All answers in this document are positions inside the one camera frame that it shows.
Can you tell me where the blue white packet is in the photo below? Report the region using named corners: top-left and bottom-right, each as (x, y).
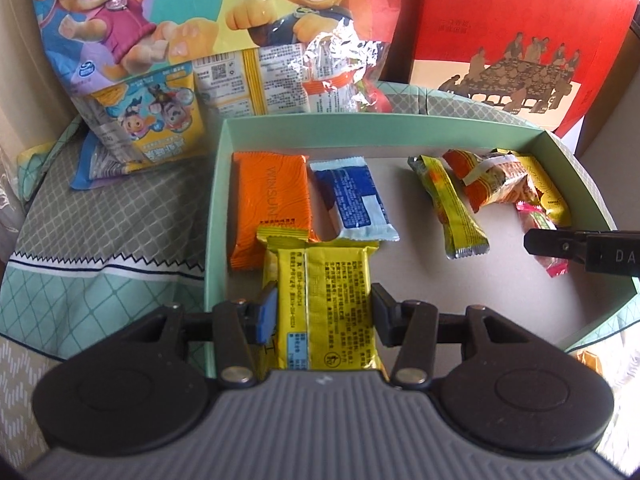
top-left (309, 157), bottom-right (401, 244)

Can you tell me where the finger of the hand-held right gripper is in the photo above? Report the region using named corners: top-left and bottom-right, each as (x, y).
top-left (523, 228), bottom-right (591, 266)

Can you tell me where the red gift box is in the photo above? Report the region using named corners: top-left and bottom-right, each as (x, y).
top-left (379, 0), bottom-right (640, 142)

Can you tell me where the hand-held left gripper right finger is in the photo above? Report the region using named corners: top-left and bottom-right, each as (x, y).
top-left (371, 282), bottom-right (531, 389)

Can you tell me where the blue foil packet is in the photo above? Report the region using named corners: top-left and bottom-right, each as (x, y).
top-left (70, 132), bottom-right (152, 192)

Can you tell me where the green cardboard box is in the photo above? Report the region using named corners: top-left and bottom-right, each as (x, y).
top-left (202, 112), bottom-right (640, 379)

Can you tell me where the clear biscuit packet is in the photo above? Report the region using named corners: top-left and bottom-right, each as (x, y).
top-left (442, 149), bottom-right (544, 214)

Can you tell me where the large yellow packet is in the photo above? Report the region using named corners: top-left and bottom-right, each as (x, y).
top-left (495, 149), bottom-right (572, 229)

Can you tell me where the yellow cartoon packet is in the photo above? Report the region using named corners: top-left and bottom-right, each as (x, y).
top-left (91, 71), bottom-right (212, 167)

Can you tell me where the silver orange-striped packet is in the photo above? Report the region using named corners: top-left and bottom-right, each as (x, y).
top-left (300, 35), bottom-right (387, 117)

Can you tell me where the yellow wafer packet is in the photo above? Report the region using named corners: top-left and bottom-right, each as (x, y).
top-left (260, 241), bottom-right (390, 378)

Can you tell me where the small pink candy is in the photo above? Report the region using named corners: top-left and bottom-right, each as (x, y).
top-left (515, 201), bottom-right (571, 279)

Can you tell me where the orange yellow packet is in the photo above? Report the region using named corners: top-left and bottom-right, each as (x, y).
top-left (575, 350), bottom-right (609, 379)

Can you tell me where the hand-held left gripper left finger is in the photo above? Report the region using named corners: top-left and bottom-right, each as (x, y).
top-left (120, 281), bottom-right (279, 389)

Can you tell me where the green yellow long packet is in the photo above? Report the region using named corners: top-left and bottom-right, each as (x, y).
top-left (407, 155), bottom-right (491, 261)

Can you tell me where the white yellow-edged packet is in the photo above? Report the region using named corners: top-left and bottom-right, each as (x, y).
top-left (242, 45), bottom-right (312, 117)
top-left (192, 52), bottom-right (257, 117)

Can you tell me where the patterned bed cover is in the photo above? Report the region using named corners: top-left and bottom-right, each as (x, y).
top-left (0, 77), bottom-right (640, 476)

